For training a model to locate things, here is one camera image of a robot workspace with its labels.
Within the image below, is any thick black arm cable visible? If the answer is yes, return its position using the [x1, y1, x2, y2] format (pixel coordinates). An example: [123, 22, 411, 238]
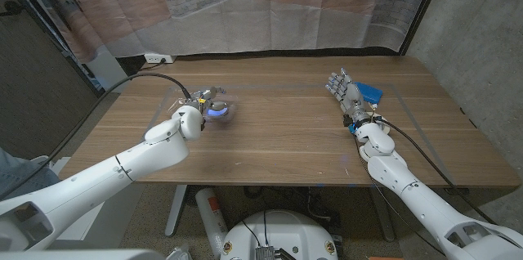
[378, 117, 498, 225]
[0, 72, 193, 202]

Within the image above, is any white cylinder with orange label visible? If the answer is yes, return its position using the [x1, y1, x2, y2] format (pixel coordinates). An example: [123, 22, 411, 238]
[194, 187, 230, 259]

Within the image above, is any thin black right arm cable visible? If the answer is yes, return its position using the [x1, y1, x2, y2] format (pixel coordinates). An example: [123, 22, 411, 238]
[354, 135, 446, 256]

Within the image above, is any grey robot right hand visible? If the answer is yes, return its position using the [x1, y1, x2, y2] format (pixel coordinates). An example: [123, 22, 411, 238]
[324, 67, 375, 128]

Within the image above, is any person leg in jeans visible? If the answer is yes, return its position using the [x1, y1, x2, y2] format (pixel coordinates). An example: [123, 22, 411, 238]
[0, 147, 62, 202]

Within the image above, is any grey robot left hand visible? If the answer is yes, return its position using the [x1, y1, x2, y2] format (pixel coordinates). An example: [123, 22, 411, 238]
[186, 85, 230, 119]

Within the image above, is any black backdrop stand pole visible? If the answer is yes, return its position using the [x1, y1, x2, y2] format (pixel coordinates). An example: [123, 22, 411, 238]
[399, 0, 449, 56]
[0, 0, 105, 100]

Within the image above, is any white power strip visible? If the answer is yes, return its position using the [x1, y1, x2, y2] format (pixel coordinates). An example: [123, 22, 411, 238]
[143, 52, 177, 65]

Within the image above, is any grey table leg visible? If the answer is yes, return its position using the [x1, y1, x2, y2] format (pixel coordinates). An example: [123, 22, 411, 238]
[369, 186, 396, 243]
[164, 185, 188, 238]

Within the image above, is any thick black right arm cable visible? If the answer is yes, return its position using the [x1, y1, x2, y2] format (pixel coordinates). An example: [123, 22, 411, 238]
[378, 117, 498, 225]

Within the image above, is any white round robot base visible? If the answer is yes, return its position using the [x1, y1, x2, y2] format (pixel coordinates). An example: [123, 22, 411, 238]
[220, 209, 339, 260]

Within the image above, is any black door handle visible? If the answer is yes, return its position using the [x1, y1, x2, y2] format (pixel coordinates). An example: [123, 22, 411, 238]
[0, 0, 24, 18]

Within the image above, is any black power cord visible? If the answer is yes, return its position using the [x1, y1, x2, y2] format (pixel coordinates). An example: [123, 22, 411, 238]
[138, 60, 168, 72]

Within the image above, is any grey finned module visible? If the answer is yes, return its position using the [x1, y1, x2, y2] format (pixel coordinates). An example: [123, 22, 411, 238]
[255, 245, 275, 260]

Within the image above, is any printed room backdrop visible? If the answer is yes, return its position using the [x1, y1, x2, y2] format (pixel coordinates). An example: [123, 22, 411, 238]
[7, 0, 440, 64]

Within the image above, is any clear plastic clamshell container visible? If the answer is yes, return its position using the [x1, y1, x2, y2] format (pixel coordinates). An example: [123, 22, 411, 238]
[157, 87, 238, 124]

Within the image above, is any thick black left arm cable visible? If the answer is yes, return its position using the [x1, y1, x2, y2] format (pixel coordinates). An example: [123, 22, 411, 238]
[0, 72, 193, 202]

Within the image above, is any white round disc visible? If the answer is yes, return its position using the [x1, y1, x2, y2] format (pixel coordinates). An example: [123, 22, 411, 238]
[365, 112, 391, 137]

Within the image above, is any blue flat sponge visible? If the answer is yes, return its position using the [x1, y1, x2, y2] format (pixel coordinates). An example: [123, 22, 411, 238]
[354, 81, 384, 105]

